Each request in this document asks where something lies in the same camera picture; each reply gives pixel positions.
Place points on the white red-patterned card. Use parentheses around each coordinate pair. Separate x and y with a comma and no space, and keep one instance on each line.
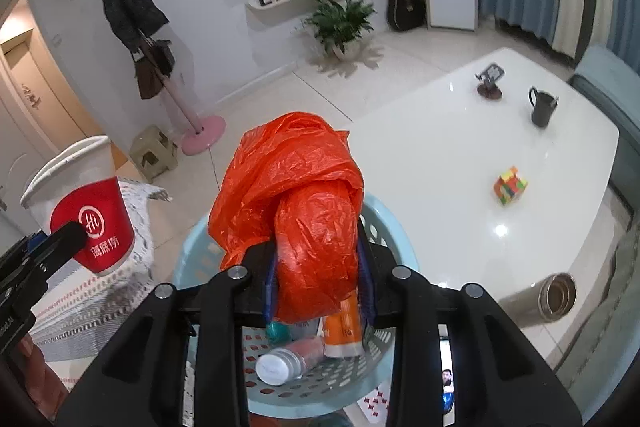
(376,404)

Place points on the person's left hand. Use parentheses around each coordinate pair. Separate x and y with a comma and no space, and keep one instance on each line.
(35,384)

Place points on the pink coat rack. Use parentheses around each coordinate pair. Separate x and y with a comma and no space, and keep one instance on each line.
(202,139)

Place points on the phone stand with phone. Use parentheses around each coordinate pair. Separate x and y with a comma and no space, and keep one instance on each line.
(489,79)

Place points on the teal sofa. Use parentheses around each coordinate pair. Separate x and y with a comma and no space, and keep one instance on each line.
(615,207)

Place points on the orange paper cup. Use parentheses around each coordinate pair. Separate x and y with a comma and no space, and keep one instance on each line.
(343,332)

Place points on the colourful puzzle cube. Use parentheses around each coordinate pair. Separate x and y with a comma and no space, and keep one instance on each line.
(511,187)

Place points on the smartphone with lit screen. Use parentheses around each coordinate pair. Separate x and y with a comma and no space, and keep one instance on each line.
(447,379)

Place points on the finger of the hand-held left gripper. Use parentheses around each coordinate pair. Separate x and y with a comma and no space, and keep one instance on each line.
(62,244)
(36,243)

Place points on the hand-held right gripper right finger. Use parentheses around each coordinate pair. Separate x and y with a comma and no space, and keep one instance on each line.
(381,294)

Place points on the orange plastic bag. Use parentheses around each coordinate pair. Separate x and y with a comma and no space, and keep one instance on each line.
(300,187)

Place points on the teal round object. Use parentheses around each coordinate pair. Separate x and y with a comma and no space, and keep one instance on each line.
(276,332)

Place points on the steel thermos cup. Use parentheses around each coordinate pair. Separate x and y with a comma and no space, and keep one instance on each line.
(542,302)

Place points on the green potted plant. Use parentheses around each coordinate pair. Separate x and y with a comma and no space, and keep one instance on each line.
(340,19)

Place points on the teal plastic basket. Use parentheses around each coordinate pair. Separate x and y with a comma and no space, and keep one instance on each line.
(320,389)

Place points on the white spray can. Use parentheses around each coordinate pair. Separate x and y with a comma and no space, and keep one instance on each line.
(286,359)

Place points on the black hanging bag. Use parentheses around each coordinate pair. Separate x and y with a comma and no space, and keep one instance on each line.
(164,57)

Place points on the beige plastic stool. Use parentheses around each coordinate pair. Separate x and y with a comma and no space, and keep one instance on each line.
(152,154)

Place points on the brown hanging bag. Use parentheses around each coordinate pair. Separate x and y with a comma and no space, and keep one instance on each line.
(146,74)

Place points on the dark grey mug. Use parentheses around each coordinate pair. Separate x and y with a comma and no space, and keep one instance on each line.
(542,109)

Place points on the white hallway door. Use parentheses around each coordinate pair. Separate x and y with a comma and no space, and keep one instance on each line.
(35,107)

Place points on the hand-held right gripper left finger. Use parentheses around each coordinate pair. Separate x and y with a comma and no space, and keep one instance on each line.
(250,294)

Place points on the red paper cup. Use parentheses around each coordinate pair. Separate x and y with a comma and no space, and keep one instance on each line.
(95,227)

